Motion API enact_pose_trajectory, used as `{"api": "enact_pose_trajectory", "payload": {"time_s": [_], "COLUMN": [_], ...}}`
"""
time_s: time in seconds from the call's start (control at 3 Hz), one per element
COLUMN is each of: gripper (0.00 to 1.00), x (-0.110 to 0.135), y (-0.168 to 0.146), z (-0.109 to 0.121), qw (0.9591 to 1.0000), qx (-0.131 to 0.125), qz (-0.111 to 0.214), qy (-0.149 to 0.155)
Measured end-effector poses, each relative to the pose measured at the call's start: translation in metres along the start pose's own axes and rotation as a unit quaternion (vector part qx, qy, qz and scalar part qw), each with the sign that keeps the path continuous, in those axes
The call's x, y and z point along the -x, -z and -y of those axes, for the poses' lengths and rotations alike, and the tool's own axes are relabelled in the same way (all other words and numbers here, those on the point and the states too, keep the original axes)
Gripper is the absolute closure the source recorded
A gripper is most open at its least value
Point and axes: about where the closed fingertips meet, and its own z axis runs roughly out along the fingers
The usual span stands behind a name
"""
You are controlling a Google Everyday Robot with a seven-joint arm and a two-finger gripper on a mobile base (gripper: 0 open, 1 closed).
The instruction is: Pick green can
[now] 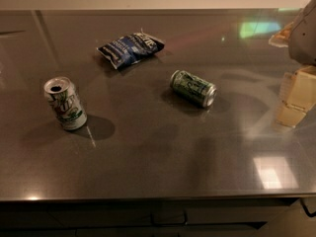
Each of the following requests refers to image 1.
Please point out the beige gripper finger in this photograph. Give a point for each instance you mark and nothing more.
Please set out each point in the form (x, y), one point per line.
(281, 38)
(297, 96)

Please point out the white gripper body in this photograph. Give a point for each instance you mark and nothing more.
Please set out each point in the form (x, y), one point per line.
(304, 37)

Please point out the green soda can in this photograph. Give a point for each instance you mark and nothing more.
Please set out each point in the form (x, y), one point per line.
(193, 88)

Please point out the white 7up can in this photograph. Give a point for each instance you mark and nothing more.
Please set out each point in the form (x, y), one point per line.
(64, 100)

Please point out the blue chip bag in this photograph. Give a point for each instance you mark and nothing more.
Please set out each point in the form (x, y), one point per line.
(130, 49)

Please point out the black cabinet handle right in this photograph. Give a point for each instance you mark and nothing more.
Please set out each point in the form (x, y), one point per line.
(306, 210)

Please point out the black drawer handle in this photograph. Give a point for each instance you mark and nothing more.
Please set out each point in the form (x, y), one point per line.
(168, 219)

